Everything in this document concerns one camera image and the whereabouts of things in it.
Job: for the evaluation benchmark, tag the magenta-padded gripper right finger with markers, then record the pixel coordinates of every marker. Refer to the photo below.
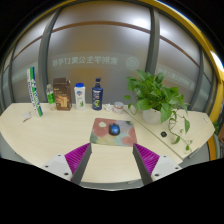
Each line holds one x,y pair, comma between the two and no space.
160,166

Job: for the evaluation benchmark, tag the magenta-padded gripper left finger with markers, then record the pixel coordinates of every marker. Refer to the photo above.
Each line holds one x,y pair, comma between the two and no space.
63,165

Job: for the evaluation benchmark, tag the blue and black computer mouse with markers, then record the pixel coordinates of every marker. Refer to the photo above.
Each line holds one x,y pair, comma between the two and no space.
114,129

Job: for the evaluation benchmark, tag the multicolour patterned mouse pad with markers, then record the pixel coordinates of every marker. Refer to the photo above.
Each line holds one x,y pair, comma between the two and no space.
100,135

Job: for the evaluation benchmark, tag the small black round object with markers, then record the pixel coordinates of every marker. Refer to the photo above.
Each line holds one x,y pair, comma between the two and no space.
163,134

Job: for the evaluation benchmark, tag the clear bottle with green label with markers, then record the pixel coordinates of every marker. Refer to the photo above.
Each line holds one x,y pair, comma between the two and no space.
51,98

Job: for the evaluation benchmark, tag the white bottle with blue cap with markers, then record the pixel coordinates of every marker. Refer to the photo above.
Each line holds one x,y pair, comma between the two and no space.
80,97

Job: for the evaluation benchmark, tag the brown cardboard box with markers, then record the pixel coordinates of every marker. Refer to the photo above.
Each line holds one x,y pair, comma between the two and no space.
62,95

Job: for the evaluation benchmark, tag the green potted plant, white pot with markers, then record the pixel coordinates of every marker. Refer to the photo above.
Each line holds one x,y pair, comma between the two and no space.
151,96

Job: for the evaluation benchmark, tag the small white jar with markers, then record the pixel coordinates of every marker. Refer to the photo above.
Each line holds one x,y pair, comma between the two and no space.
118,108

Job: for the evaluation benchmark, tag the crumpled white wrapper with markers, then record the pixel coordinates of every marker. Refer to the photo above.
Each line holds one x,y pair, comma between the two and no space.
108,107

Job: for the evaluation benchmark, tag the dark blue pump bottle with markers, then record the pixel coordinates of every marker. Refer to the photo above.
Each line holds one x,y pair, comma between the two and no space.
97,96

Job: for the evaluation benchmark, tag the white green shuttlecock tube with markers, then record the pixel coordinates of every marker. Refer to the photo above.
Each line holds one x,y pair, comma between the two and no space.
35,93

